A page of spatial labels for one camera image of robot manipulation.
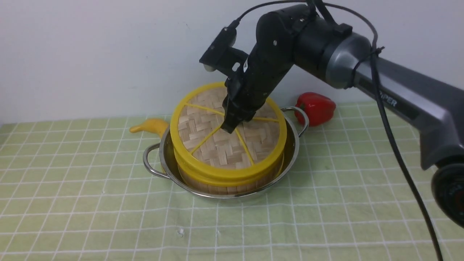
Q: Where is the black right camera cable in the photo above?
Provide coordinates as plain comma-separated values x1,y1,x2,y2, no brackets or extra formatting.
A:
224,0,444,261

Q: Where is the red toy bell pepper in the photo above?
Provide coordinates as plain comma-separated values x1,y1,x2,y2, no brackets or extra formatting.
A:
295,92,336,127

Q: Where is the green checkered tablecloth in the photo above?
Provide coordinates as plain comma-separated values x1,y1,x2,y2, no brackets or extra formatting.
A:
0,95,464,261

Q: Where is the stainless steel two-handled pot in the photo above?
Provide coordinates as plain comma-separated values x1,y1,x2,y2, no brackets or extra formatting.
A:
142,106,311,202

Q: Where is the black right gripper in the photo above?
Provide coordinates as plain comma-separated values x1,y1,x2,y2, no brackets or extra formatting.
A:
220,4,312,134

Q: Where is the yellow-rimmed bamboo steamer basket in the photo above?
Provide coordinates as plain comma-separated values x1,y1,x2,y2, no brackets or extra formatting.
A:
178,155,285,195

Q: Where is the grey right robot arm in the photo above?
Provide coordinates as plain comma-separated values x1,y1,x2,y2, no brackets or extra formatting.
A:
202,0,463,227

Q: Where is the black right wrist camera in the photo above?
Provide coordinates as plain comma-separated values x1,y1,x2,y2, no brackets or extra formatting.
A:
199,26,248,78

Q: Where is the yellow toy banana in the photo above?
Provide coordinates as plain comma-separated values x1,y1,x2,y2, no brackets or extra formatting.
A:
129,118,170,138

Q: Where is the yellow-rimmed woven bamboo lid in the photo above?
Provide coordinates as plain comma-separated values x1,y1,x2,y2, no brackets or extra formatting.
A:
170,82,288,181

